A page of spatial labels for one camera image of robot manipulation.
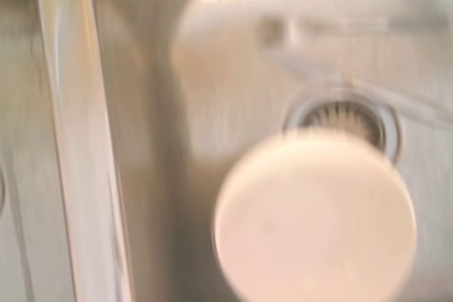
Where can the white bowl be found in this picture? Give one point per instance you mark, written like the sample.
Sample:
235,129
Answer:
315,224

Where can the metal drain strainer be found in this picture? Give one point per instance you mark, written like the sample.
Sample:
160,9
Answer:
339,114

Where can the stainless steel double sink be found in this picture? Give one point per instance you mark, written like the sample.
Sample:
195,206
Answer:
148,139

